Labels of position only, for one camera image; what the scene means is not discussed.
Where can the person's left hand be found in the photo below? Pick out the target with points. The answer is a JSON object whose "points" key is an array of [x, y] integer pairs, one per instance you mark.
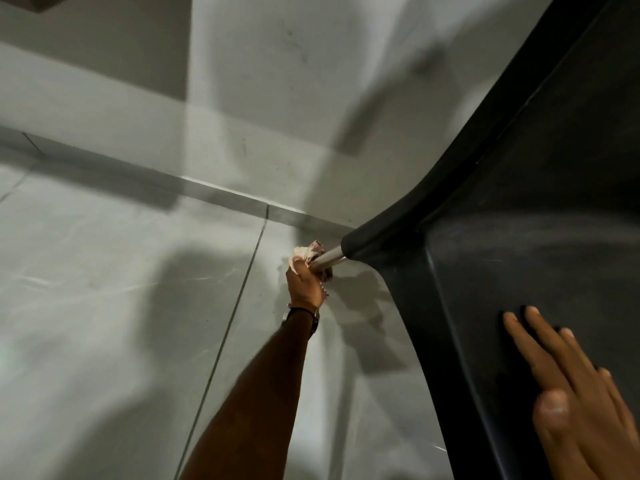
{"points": [[305, 289]]}

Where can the person's right hand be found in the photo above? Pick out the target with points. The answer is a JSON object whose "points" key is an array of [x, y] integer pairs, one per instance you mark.
{"points": [[585, 419]]}

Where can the person's right thumb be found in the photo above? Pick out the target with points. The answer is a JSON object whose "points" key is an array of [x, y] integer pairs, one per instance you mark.
{"points": [[552, 412]]}

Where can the person's left fingers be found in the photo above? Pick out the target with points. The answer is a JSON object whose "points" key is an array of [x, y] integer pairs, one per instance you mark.
{"points": [[296, 267]]}

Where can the person's right middle finger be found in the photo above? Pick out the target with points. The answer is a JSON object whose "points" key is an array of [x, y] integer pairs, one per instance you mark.
{"points": [[555, 337]]}

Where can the person's right little finger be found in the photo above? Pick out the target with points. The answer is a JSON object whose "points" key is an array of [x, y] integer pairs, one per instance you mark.
{"points": [[617, 394]]}

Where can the pinkish white cleaning cloth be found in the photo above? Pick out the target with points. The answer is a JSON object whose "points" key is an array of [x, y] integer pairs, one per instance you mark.
{"points": [[311, 253]]}

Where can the black plastic chair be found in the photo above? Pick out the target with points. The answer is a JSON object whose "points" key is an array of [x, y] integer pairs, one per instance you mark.
{"points": [[540, 204]]}

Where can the person's left forearm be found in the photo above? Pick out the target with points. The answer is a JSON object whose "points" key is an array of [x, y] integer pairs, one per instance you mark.
{"points": [[260, 394]]}

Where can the black wristband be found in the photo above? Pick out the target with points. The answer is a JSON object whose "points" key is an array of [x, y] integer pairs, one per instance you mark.
{"points": [[310, 314]]}

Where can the brown furniture corner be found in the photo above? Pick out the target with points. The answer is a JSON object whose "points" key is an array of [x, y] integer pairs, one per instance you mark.
{"points": [[35, 0]]}

